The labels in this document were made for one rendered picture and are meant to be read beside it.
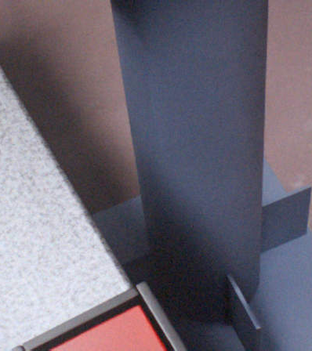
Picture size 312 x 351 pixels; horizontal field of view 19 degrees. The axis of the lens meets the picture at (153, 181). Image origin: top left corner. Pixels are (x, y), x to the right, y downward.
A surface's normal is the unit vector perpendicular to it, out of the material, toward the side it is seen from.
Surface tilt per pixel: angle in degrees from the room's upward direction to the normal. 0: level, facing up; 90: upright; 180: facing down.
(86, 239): 0
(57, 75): 0
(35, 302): 0
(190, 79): 90
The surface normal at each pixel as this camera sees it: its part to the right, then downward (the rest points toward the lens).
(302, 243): -0.07, -0.57
